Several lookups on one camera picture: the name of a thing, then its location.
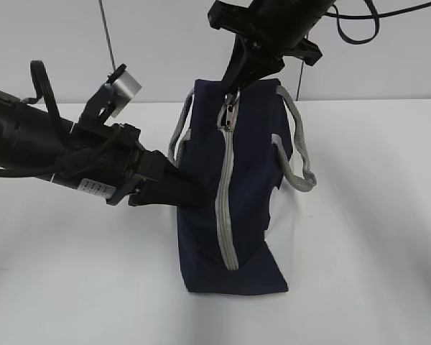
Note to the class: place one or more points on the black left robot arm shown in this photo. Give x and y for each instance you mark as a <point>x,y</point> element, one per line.
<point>34,144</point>

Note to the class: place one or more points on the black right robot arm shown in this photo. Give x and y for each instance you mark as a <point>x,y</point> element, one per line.
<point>266,32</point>

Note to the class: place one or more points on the navy blue lunch bag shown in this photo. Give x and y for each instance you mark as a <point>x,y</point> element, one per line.
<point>240,149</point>

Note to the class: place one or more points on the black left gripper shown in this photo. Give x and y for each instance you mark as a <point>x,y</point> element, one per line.
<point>109,162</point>

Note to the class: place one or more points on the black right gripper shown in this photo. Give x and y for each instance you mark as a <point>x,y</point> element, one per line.
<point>265,32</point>

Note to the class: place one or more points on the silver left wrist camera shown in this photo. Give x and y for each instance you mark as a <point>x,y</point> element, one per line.
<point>124,87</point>

